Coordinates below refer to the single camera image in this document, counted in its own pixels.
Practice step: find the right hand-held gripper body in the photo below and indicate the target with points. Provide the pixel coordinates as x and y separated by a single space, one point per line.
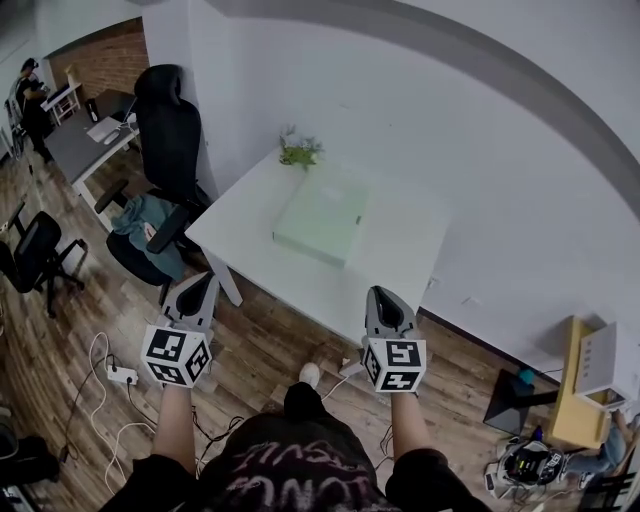
395 362

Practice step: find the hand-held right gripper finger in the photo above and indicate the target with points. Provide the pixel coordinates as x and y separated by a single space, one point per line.
404 320
371 317

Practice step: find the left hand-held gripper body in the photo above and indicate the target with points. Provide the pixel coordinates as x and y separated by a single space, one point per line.
175 355

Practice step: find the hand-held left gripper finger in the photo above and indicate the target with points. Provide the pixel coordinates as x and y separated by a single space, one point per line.
212 305
172 305

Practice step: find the pale green box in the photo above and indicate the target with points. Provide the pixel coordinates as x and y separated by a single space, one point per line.
325 215

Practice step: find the person's left forearm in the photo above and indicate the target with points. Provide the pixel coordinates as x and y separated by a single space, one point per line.
172 430

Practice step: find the person's right forearm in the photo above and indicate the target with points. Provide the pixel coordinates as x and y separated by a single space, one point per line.
410 427

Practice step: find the white square table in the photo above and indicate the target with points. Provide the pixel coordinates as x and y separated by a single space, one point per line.
300 300

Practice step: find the white power strip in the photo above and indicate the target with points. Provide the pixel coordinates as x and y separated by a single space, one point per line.
121 374

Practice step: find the teal jacket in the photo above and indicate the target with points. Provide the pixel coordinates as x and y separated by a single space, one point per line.
150 225

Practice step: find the person's white shoe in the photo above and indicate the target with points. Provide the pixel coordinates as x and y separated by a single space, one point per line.
310 374

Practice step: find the person's black trouser leg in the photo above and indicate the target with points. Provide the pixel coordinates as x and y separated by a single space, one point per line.
302 405

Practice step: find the teal ball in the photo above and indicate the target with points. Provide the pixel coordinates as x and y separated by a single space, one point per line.
526 376

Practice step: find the person's black printed shirt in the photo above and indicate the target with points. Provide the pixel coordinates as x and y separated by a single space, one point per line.
300 475

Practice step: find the black mesh office chair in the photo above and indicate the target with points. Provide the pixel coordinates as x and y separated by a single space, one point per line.
35 250

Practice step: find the white and black floor device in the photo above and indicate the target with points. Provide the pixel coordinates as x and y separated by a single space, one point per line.
527 467

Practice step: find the black high-back office chair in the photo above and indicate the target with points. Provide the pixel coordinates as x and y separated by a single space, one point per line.
170 135

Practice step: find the potted flower plant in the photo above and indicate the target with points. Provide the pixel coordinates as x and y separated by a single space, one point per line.
300 152

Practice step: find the grey table with white legs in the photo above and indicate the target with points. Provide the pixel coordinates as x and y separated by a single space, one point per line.
75 145

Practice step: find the yellow cabinet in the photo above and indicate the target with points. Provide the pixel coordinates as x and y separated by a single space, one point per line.
575 415

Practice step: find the white box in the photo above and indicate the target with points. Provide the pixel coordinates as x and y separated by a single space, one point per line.
610 360

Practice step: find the white shelf unit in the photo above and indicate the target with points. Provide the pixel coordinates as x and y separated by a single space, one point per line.
62 102

